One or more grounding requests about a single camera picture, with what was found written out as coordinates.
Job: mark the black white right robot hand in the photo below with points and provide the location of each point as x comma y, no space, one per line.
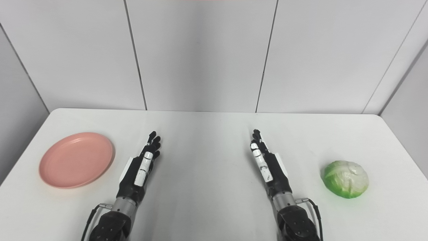
274,174

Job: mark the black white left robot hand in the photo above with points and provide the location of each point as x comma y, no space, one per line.
133,180

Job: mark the pink plate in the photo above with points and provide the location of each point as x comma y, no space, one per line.
76,160

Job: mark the green white cabbage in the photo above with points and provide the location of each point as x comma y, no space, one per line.
345,179

